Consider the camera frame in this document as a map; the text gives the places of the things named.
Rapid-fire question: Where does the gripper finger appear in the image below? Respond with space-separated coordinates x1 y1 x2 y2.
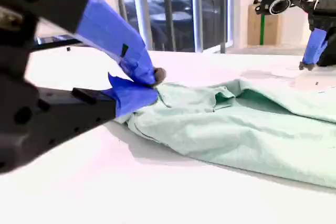
299 28 328 72
316 33 336 67
23 72 159 162
0 0 167 87

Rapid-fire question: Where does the dark shiny bar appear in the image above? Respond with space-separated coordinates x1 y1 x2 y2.
36 34 82 49

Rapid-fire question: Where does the brown cardboard box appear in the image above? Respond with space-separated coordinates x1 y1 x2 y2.
247 4 283 47

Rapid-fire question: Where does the short black camera stalk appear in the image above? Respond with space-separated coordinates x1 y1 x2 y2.
288 0 311 10

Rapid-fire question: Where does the grey desk with legs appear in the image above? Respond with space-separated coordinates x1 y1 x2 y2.
141 0 257 55

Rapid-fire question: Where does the green strap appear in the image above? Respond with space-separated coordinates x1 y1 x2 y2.
259 13 265 45

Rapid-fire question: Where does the pale green T-shirt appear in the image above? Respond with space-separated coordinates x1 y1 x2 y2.
125 78 336 189

